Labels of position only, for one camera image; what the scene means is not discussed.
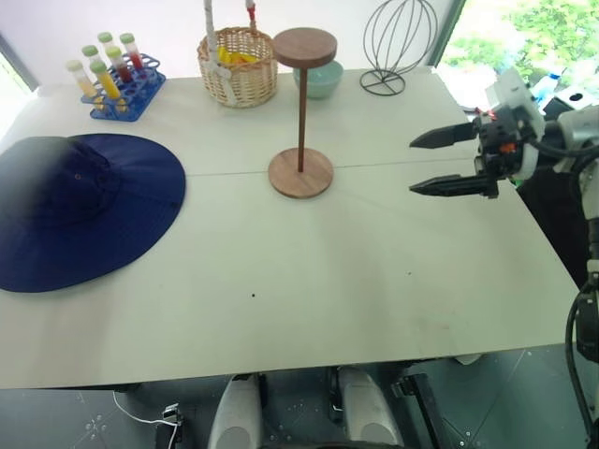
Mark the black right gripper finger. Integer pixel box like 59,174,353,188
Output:
408,172,501,202
408,120,480,152

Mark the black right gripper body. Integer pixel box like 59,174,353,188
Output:
471,109,524,182

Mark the wooden hat stand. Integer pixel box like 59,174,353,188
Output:
268,27,340,201

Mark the navy blue wide-brim hat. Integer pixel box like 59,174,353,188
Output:
0,133,187,295

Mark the teal ceramic bowl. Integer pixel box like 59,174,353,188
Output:
292,60,345,100

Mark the yellow item in basket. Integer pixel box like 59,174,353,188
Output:
216,45,261,65

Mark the white robot right leg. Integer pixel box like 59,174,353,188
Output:
335,366,405,449

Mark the white robot leg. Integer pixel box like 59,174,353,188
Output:
335,366,405,449
207,372,264,449

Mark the blue test tube rack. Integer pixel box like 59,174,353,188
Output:
80,53,168,123

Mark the white robot left leg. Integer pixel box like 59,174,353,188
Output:
207,372,264,449

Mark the green-capped tube with red liquid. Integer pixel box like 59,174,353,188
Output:
104,44,134,85
117,32,145,72

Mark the green-capped tube with yellow liquid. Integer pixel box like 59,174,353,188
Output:
89,59,122,101

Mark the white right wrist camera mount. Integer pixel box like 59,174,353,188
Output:
484,67,547,182

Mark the black wire sculpture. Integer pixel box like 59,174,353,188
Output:
358,0,440,97

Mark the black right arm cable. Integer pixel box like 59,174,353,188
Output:
563,294,599,449

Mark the wicker basket with handle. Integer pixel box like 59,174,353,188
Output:
196,0,279,109

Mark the black table frame bracket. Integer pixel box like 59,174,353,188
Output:
390,360,446,449

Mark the thin white floor cable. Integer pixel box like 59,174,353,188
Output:
111,390,183,428

